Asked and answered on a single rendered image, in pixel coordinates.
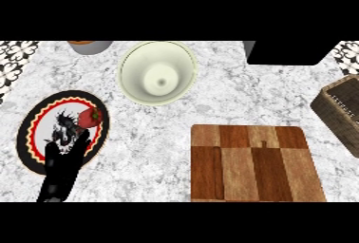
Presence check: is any wooden cutting board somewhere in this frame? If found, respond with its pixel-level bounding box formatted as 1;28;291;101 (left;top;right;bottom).
189;123;328;203

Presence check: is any grey pot with orange rim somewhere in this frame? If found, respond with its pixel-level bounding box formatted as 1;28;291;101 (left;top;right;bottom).
68;40;113;56

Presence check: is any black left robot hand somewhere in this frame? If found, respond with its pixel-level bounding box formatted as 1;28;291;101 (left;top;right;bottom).
35;127;93;203

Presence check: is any red tomato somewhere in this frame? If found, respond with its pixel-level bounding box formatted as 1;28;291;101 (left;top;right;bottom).
75;106;103;129

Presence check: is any pale cream bowl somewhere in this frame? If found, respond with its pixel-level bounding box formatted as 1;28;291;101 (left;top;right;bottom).
115;41;199;106

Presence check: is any brown wicker basket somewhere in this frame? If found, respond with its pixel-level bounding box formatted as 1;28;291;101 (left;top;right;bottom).
308;74;359;159

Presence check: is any black appliance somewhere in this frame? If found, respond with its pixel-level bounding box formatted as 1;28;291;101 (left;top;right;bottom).
242;40;344;66

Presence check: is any round black patterned plate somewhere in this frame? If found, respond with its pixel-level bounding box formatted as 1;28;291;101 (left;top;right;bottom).
14;90;110;176

